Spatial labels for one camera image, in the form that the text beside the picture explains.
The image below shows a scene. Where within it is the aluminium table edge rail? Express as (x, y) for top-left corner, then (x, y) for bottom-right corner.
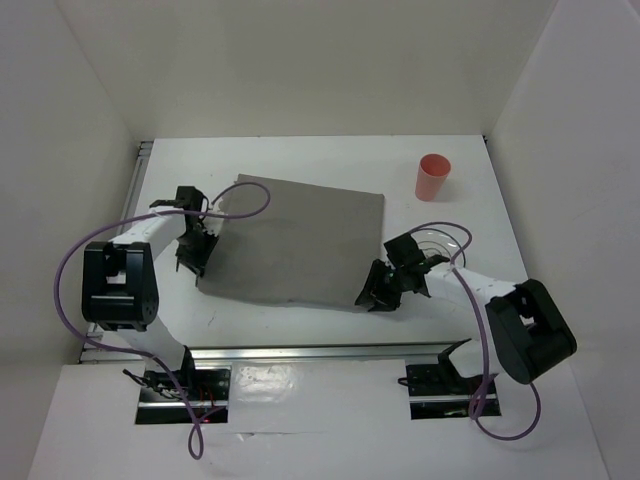
(191, 342), (452, 363)

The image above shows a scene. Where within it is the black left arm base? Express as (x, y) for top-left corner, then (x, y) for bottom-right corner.
(122, 366), (231, 425)

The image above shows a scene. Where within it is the white plate with teal rim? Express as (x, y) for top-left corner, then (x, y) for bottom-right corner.
(409, 222), (473, 267)

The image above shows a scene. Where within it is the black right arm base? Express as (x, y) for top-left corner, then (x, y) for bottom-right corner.
(397, 364), (482, 420)

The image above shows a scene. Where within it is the grey cloth placemat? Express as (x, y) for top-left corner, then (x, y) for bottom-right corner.
(197, 174), (385, 310)

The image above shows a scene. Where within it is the aluminium left side rail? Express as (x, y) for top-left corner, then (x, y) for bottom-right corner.
(121, 140), (154, 219)

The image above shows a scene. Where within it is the pink plastic cup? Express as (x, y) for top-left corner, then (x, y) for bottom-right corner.
(415, 153), (451, 202)

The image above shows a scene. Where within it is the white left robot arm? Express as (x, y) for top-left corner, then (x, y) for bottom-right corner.
(82, 186), (217, 399)

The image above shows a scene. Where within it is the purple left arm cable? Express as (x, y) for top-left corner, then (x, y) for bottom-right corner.
(53, 181), (272, 460)

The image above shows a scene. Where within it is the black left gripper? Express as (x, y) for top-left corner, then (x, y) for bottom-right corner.
(175, 225), (218, 276)

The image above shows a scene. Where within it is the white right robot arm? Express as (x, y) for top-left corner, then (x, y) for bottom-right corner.
(355, 234), (578, 392)

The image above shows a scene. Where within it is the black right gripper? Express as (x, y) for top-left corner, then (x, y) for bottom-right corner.
(354, 258), (407, 312)

